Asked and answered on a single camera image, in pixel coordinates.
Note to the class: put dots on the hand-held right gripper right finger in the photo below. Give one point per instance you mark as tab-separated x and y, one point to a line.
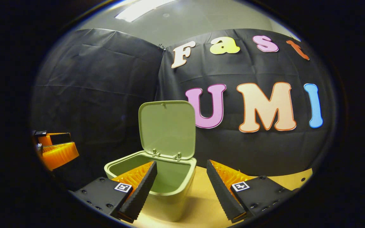
223	194

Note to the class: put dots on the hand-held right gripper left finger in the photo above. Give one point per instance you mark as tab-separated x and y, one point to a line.
139	196

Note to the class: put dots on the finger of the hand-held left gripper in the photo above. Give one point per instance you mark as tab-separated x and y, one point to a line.
59	138
59	155

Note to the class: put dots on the green desktop garbage bin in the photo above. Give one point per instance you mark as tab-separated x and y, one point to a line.
166	126

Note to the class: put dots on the wooden desktop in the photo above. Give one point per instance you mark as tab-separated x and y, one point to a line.
201	205

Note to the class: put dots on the black backdrop cloth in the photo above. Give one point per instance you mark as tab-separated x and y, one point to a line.
106	79

